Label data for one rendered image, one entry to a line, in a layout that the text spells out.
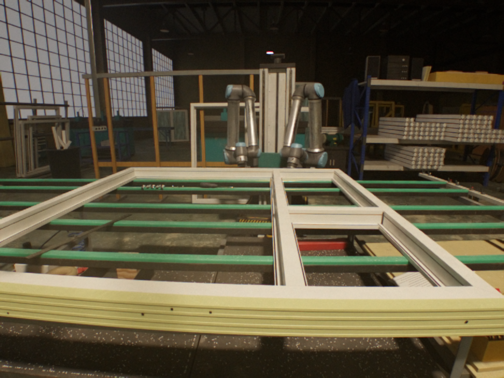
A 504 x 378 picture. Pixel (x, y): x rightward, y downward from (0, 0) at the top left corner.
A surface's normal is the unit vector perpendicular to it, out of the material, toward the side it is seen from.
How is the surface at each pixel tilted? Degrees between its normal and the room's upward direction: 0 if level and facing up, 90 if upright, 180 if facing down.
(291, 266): 0
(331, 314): 90
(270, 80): 90
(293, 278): 0
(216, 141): 90
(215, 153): 90
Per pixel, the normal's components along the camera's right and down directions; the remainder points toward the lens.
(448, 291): 0.00, -0.97
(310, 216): -0.05, 0.25
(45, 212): 1.00, 0.01
